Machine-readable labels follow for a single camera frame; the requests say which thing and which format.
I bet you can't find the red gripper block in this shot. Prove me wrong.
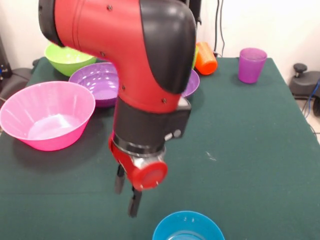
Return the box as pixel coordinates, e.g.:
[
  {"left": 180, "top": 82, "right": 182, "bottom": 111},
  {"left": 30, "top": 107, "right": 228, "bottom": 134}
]
[{"left": 108, "top": 133, "right": 169, "bottom": 219}]

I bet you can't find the blue ribbed small bowl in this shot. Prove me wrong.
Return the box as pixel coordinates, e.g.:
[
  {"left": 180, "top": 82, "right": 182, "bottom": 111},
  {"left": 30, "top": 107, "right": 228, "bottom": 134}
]
[{"left": 152, "top": 210, "right": 225, "bottom": 240}]

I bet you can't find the pink plastic bowl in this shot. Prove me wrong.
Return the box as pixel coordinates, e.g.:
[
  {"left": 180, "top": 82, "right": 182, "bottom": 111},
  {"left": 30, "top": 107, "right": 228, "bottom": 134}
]
[{"left": 0, "top": 80, "right": 96, "bottom": 152}]

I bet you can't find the purple plastic bowl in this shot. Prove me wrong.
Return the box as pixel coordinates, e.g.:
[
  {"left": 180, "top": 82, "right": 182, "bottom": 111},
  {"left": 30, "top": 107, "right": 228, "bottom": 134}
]
[
  {"left": 181, "top": 68, "right": 201, "bottom": 98},
  {"left": 68, "top": 62, "right": 120, "bottom": 108}
]

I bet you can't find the orange plastic cup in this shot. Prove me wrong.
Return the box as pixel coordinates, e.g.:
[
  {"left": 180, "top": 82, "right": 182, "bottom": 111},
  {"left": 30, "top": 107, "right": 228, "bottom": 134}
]
[{"left": 194, "top": 41, "right": 218, "bottom": 76}]

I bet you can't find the dark green tablecloth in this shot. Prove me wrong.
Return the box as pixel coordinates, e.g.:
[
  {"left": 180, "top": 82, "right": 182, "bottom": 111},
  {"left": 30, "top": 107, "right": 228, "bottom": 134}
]
[{"left": 0, "top": 56, "right": 320, "bottom": 240}]

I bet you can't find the green plastic bowl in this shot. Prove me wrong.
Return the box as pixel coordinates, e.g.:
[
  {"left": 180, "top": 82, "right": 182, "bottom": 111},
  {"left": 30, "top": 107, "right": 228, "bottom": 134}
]
[{"left": 44, "top": 43, "right": 97, "bottom": 77}]

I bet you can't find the green plastic cup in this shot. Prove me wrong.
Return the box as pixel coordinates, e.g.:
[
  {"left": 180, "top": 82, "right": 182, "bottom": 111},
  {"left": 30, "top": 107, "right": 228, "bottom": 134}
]
[{"left": 191, "top": 44, "right": 200, "bottom": 70}]

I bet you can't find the purple plastic cup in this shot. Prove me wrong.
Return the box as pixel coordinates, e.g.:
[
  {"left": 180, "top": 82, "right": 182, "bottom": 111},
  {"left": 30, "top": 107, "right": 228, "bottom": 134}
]
[{"left": 237, "top": 47, "right": 268, "bottom": 84}]

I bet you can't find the black equipment box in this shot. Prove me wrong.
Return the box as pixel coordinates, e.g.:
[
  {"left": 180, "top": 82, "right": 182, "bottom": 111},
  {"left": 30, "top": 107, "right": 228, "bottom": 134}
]
[{"left": 0, "top": 34, "right": 12, "bottom": 93}]

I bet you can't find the black round knob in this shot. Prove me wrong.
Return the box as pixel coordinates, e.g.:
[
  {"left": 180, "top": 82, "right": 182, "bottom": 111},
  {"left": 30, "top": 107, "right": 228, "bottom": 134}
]
[{"left": 293, "top": 63, "right": 308, "bottom": 78}]

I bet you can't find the black hanging cable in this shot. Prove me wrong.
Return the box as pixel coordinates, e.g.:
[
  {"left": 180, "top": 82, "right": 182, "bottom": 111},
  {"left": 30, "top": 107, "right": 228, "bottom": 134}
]
[{"left": 213, "top": 0, "right": 226, "bottom": 58}]

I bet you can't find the blue cable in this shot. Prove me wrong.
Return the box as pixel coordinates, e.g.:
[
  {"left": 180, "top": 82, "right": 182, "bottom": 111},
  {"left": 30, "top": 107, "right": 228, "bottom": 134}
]
[{"left": 301, "top": 77, "right": 320, "bottom": 119}]

